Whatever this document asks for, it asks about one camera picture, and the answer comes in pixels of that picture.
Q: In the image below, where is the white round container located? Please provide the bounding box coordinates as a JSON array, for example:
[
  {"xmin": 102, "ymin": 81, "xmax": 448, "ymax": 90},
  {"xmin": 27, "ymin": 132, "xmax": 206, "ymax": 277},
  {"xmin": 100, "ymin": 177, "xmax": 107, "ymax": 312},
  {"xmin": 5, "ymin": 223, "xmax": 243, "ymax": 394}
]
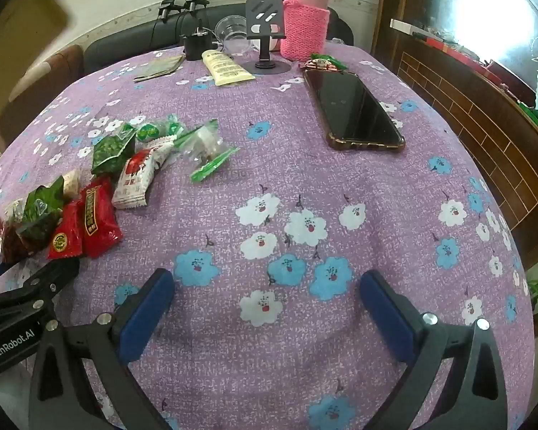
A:
[{"xmin": 251, "ymin": 36, "xmax": 282, "ymax": 52}]

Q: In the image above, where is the black leather sofa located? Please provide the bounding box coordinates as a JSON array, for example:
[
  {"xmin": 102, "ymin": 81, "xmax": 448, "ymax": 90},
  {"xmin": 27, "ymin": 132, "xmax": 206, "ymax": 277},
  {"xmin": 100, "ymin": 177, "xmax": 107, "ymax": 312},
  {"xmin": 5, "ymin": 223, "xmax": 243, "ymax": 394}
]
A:
[{"xmin": 83, "ymin": 2, "xmax": 355, "ymax": 72}]

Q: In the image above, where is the brown armchair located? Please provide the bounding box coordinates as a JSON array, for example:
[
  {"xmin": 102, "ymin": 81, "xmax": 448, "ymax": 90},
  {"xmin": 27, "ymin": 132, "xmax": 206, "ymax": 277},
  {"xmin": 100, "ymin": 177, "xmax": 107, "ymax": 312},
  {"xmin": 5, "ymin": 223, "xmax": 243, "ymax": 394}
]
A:
[{"xmin": 0, "ymin": 45, "xmax": 85, "ymax": 144}]

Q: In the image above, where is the purple floral tablecloth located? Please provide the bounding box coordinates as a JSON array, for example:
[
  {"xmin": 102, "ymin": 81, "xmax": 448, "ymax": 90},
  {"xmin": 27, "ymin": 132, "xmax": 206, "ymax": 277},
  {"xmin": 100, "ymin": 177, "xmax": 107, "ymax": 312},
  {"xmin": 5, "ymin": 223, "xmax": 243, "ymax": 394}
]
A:
[{"xmin": 0, "ymin": 42, "xmax": 536, "ymax": 430}]

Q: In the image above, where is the white and red snack packet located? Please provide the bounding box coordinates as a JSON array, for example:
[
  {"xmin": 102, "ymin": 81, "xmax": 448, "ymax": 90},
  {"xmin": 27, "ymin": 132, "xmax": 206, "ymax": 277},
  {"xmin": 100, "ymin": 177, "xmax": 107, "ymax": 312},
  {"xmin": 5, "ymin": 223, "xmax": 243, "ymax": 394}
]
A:
[
  {"xmin": 143, "ymin": 137, "xmax": 180, "ymax": 166},
  {"xmin": 112, "ymin": 145, "xmax": 162, "ymax": 210}
]

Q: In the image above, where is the dark wooden door frame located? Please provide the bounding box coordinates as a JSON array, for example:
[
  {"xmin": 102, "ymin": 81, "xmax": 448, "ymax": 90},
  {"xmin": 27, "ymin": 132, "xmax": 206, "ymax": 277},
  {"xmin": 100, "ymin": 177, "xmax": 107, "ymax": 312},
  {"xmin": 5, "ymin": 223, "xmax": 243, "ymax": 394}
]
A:
[{"xmin": 372, "ymin": 0, "xmax": 409, "ymax": 54}]

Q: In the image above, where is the black phone stand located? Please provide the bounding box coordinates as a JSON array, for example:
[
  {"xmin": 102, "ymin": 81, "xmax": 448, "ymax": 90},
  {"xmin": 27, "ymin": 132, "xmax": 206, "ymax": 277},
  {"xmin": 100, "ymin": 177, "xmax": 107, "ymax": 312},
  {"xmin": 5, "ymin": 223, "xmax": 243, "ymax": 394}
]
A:
[{"xmin": 241, "ymin": 0, "xmax": 292, "ymax": 75}]

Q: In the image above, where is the cream squeeze tube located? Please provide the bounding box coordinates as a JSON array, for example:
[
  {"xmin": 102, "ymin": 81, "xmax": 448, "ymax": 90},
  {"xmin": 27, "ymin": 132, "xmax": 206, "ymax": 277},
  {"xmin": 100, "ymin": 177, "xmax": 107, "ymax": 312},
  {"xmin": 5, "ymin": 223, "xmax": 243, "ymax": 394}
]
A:
[{"xmin": 201, "ymin": 49, "xmax": 256, "ymax": 87}]

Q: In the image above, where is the cardboard box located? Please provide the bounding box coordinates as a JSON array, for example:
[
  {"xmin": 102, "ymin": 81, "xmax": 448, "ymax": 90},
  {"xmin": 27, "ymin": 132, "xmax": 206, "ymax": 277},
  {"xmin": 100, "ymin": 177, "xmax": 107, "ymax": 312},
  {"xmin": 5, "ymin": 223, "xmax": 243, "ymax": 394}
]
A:
[{"xmin": 0, "ymin": 0, "xmax": 68, "ymax": 148}]

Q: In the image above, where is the small black box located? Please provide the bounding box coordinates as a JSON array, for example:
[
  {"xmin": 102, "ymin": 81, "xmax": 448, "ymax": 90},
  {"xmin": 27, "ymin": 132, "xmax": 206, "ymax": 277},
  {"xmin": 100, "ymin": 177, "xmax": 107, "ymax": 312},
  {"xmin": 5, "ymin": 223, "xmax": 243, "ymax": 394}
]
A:
[{"xmin": 180, "ymin": 27, "xmax": 213, "ymax": 61}]

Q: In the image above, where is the greenish thin booklet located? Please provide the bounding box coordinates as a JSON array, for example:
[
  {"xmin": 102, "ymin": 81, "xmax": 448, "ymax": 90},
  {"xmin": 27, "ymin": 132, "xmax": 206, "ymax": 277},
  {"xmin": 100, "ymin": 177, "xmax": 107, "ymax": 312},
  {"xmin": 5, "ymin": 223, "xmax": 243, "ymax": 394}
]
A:
[{"xmin": 133, "ymin": 54, "xmax": 185, "ymax": 83}]

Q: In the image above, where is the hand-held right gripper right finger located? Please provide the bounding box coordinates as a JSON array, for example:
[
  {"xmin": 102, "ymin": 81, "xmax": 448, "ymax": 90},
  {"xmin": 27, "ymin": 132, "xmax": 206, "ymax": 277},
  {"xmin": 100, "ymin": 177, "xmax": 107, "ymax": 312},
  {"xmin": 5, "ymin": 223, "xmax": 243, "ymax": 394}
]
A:
[{"xmin": 359, "ymin": 270, "xmax": 509, "ymax": 430}]

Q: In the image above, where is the green and red candy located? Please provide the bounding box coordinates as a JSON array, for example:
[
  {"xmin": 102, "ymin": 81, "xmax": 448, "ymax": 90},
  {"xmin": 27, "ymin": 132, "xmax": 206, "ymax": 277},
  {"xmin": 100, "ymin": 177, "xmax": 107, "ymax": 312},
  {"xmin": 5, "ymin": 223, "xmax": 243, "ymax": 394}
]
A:
[{"xmin": 302, "ymin": 53, "xmax": 349, "ymax": 72}]

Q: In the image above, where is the small green white packet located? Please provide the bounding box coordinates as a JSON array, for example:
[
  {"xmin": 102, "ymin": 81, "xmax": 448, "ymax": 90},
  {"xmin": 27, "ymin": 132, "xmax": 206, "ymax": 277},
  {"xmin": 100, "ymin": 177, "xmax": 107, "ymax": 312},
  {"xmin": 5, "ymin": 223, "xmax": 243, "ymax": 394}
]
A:
[
  {"xmin": 161, "ymin": 114, "xmax": 187, "ymax": 139},
  {"xmin": 132, "ymin": 122, "xmax": 162, "ymax": 144}
]

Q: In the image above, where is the dark green snack packet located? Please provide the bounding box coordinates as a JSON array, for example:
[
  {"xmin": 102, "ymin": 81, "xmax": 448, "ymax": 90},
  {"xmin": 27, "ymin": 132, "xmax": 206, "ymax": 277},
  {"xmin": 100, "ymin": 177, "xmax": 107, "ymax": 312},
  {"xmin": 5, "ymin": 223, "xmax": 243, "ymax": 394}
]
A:
[{"xmin": 15, "ymin": 175, "xmax": 66, "ymax": 252}]

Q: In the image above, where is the small red snack packet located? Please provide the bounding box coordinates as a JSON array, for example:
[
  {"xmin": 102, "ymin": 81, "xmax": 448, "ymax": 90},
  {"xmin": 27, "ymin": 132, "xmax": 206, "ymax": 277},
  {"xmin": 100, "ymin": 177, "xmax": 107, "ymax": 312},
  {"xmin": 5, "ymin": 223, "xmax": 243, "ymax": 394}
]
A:
[{"xmin": 47, "ymin": 201, "xmax": 84, "ymax": 261}]

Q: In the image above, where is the brown brick-pattern counter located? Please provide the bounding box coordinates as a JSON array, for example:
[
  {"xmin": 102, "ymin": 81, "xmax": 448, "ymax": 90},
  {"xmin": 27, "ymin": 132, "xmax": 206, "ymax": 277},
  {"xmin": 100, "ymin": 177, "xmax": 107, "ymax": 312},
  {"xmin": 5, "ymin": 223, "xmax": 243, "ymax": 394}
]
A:
[{"xmin": 391, "ymin": 19, "xmax": 538, "ymax": 238}]

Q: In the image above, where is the green pea snack packet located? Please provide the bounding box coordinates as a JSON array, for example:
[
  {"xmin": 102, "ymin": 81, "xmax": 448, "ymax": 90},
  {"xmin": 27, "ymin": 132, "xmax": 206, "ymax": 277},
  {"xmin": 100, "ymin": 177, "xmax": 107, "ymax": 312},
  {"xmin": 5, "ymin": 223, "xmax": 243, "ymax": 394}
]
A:
[{"xmin": 91, "ymin": 123, "xmax": 137, "ymax": 176}]

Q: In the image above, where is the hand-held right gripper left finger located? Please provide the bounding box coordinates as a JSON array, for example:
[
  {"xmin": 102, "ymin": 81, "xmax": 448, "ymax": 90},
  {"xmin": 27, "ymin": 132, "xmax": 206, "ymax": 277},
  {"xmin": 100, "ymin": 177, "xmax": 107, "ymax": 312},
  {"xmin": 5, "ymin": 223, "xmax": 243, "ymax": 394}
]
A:
[{"xmin": 28, "ymin": 268, "xmax": 175, "ymax": 430}]

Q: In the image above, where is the clear green-edged packet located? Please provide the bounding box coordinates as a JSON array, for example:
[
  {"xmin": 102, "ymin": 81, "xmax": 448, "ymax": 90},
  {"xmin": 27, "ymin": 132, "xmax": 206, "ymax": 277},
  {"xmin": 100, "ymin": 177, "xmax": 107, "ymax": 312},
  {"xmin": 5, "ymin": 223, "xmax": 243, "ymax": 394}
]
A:
[
  {"xmin": 181, "ymin": 141, "xmax": 240, "ymax": 183},
  {"xmin": 175, "ymin": 119, "xmax": 220, "ymax": 153}
]

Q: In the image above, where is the black smartphone in case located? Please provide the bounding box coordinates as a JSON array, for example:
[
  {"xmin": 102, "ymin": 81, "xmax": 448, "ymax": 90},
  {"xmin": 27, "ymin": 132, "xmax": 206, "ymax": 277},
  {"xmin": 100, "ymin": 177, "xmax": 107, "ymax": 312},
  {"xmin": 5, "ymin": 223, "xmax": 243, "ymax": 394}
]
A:
[{"xmin": 302, "ymin": 68, "xmax": 406, "ymax": 152}]

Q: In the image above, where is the pink bottle with knitted sleeve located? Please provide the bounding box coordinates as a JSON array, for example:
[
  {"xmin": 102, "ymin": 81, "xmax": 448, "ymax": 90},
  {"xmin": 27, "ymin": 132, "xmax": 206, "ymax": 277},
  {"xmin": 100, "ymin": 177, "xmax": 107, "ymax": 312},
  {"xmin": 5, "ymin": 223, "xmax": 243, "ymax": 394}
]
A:
[{"xmin": 280, "ymin": 0, "xmax": 331, "ymax": 61}]

